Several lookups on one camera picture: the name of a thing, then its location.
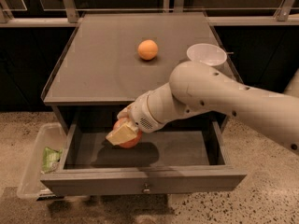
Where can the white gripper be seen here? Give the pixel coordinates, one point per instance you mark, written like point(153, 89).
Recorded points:
point(139, 112)

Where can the red apple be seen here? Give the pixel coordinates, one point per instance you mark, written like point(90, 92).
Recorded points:
point(126, 133)

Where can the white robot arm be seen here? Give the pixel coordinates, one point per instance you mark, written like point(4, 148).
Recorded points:
point(197, 88)

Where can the metal drawer knob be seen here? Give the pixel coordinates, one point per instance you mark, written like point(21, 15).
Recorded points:
point(146, 189)

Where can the open grey top drawer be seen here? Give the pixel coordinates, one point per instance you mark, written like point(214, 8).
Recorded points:
point(169, 162)

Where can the grey cabinet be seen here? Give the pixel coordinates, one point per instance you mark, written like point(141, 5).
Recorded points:
point(101, 66)

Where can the orange fruit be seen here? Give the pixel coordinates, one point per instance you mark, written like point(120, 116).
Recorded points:
point(147, 50)

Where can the green snack bag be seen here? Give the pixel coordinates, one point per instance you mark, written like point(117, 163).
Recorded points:
point(50, 160)

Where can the clear plastic bin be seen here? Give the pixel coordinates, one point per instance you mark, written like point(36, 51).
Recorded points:
point(49, 135)

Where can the white bowl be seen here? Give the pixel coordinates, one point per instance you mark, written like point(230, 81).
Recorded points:
point(209, 54)

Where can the metal railing frame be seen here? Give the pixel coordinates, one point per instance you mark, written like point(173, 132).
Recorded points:
point(39, 13)

